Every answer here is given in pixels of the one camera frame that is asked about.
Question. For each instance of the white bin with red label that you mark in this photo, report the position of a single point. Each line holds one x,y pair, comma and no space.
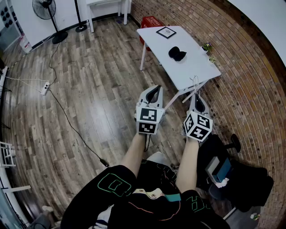
25,44

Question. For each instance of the person's left forearm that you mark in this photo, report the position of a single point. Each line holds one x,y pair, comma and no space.
134,154

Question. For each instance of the black standing fan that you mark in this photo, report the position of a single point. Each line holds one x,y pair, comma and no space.
44,9

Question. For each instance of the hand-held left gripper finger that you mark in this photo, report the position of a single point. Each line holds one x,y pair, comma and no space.
156,94
150,95

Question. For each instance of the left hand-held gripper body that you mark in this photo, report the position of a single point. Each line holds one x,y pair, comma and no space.
147,116

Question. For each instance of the black pole stand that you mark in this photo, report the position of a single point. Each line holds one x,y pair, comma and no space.
81,28

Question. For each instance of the black zippered fabric pouch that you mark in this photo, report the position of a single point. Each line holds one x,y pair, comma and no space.
176,53

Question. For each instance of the gray and teal box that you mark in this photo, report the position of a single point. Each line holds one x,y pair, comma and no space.
220,170

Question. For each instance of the white rack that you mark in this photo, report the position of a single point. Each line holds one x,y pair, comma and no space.
6,156

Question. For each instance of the red plastic crate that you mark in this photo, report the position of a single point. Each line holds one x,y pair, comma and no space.
150,22

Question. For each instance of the potted plant with purple flowers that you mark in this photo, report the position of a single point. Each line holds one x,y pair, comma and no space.
207,47

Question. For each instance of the person's right forearm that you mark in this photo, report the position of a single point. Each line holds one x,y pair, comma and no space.
187,165

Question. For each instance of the white crumpled tissue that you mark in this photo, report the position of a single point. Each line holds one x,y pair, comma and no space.
222,183

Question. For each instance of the black office chair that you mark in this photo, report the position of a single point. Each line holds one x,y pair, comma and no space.
245,185

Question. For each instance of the white desk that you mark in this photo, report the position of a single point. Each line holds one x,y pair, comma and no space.
89,15

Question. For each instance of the person's white shoe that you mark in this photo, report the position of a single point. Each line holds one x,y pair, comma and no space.
156,158

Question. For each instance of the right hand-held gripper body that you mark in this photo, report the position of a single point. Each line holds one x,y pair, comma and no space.
197,126

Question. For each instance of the black framed picture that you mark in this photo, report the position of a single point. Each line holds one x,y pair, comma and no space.
166,32

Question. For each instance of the small green potted plant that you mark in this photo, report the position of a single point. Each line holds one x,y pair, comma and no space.
212,59

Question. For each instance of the person's black printed clothing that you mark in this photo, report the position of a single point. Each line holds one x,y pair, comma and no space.
143,212

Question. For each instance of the white table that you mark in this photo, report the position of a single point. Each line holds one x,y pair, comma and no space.
190,67

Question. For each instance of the white power strip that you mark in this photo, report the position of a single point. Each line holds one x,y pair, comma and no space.
45,87

